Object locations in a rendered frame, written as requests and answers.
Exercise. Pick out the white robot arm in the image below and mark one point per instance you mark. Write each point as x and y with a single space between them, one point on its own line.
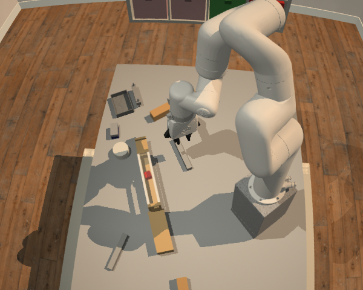
268 142

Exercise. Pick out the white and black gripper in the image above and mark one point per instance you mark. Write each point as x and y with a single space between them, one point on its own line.
175 130

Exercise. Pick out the grey cylinder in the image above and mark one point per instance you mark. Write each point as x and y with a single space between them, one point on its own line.
121 150

